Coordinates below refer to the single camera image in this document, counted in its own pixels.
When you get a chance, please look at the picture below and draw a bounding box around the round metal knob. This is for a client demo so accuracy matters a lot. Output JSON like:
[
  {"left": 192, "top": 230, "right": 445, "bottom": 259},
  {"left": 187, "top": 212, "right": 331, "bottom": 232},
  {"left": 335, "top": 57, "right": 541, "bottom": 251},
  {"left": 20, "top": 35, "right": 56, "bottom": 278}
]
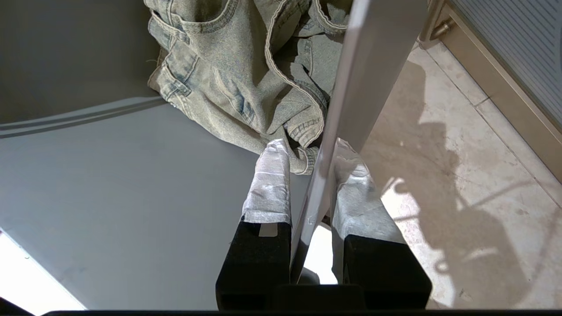
[{"left": 431, "top": 20, "right": 455, "bottom": 41}]

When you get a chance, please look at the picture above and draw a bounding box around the tan cabinet with ribbed door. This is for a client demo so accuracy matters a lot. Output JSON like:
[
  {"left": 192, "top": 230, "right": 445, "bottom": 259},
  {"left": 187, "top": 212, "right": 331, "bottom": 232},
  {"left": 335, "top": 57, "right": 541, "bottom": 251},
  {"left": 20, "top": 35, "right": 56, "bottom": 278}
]
[{"left": 418, "top": 0, "right": 562, "bottom": 183}]

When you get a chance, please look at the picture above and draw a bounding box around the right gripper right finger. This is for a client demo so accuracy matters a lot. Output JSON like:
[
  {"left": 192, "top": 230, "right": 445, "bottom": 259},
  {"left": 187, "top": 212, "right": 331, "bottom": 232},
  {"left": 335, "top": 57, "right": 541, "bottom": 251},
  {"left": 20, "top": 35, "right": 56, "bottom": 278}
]
[{"left": 331, "top": 139, "right": 432, "bottom": 310}]

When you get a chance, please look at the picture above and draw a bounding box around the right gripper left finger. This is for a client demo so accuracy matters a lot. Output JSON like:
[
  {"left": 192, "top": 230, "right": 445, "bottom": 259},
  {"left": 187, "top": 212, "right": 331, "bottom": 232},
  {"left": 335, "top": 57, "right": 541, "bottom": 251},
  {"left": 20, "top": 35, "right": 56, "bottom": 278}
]
[{"left": 215, "top": 139, "right": 292, "bottom": 311}]

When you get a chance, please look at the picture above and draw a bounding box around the faded denim garment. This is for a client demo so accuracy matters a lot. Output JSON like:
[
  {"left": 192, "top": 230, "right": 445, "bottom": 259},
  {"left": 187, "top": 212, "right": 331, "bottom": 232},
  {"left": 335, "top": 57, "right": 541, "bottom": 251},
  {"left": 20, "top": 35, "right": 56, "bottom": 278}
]
[{"left": 144, "top": 0, "right": 353, "bottom": 176}]

